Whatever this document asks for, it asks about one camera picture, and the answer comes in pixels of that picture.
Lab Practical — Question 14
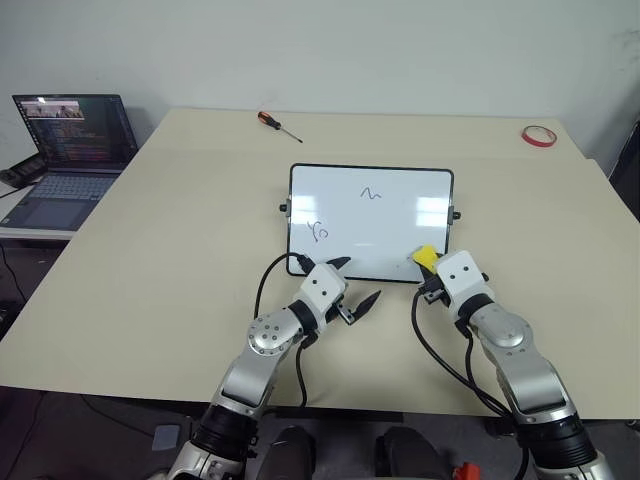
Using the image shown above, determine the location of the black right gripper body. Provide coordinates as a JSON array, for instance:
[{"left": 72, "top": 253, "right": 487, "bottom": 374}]
[{"left": 416, "top": 268, "right": 450, "bottom": 306}]

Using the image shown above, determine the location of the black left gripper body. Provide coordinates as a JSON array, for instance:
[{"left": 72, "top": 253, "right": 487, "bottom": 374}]
[{"left": 323, "top": 294, "right": 358, "bottom": 326}]

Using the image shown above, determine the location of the yellow whiteboard eraser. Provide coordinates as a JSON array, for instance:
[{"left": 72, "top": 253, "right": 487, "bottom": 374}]
[{"left": 412, "top": 244, "right": 442, "bottom": 269}]

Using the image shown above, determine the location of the black framed whiteboard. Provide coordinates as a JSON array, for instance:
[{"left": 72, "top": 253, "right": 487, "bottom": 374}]
[{"left": 278, "top": 162, "right": 462, "bottom": 285}]

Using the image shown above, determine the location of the red tape roll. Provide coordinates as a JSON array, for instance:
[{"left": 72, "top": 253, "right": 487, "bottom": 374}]
[{"left": 520, "top": 124, "right": 560, "bottom": 149}]

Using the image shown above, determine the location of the grey open laptop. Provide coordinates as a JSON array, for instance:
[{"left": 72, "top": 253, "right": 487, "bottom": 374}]
[{"left": 0, "top": 93, "right": 139, "bottom": 233}]

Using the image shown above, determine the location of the black handheld device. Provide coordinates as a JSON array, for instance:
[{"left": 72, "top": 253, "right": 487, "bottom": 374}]
[{"left": 0, "top": 153, "right": 49, "bottom": 189}]

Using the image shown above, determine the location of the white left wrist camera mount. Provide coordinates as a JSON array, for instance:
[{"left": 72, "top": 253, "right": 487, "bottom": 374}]
[{"left": 298, "top": 263, "right": 348, "bottom": 315}]

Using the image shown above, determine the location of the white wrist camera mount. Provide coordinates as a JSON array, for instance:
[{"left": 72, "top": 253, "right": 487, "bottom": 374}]
[
  {"left": 298, "top": 263, "right": 348, "bottom": 315},
  {"left": 435, "top": 249, "right": 494, "bottom": 322}
]

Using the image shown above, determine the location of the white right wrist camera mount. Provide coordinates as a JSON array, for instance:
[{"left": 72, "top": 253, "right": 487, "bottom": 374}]
[{"left": 435, "top": 249, "right": 494, "bottom": 322}]

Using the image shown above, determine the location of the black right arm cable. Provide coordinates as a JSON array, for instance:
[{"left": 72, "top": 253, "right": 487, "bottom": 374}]
[{"left": 410, "top": 292, "right": 509, "bottom": 419}]

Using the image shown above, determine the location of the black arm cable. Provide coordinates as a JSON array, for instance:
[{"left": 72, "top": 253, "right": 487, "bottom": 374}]
[
  {"left": 253, "top": 253, "right": 314, "bottom": 409},
  {"left": 410, "top": 292, "right": 509, "bottom": 419}
]

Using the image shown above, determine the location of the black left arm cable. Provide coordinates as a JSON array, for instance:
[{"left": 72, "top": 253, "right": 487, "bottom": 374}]
[{"left": 253, "top": 253, "right": 314, "bottom": 409}]

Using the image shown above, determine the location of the orange black handled screwdriver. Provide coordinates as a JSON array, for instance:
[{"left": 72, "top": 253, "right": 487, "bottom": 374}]
[{"left": 256, "top": 110, "right": 305, "bottom": 145}]

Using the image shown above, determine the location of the black floor cable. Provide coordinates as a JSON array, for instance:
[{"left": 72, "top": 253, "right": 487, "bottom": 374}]
[{"left": 0, "top": 241, "right": 29, "bottom": 307}]

